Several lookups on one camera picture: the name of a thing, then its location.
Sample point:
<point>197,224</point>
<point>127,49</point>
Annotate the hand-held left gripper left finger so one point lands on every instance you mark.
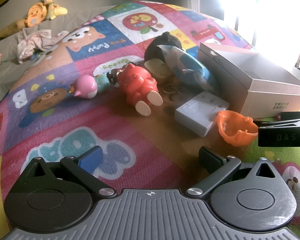
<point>90,156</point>

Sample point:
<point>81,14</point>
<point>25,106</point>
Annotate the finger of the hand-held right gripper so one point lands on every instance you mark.
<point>293,117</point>
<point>277,137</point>

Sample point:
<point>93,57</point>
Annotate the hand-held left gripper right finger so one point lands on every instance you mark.
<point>210,157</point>

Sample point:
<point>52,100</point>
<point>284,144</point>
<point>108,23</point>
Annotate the white cardboard box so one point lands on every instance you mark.
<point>272,97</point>

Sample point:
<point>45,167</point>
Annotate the beige rounded toy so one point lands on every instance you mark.
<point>157,71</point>

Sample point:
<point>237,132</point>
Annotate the black plush toy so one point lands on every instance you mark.
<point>162,43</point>

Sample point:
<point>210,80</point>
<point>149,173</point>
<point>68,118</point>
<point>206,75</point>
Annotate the orange plastic shell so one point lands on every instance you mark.
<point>240,136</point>

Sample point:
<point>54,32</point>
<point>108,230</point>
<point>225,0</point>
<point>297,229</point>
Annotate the colourful printed blanket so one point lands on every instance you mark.
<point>65,120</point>

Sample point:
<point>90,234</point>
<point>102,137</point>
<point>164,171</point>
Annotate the white power adapter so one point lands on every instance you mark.
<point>197,112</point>

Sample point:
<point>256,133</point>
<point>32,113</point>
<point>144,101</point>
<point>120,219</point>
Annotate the pink round toy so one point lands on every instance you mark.
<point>85,87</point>

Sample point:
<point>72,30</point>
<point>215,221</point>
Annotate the teal small figure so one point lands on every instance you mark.
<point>103,82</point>

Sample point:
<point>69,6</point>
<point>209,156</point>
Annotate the red pig figure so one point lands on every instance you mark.
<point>137,85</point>

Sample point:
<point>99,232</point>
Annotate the blue white pouch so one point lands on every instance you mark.
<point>192,70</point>

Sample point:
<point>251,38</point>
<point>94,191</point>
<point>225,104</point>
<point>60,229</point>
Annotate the grey bed sheet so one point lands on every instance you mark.
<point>5,77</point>

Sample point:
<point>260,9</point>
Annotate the pink white crumpled cloth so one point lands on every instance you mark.
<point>32,43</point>

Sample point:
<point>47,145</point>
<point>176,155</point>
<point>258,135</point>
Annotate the mustard cushion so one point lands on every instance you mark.
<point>7,31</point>

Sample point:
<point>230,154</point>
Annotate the orange tiger plush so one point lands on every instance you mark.
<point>35,15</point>

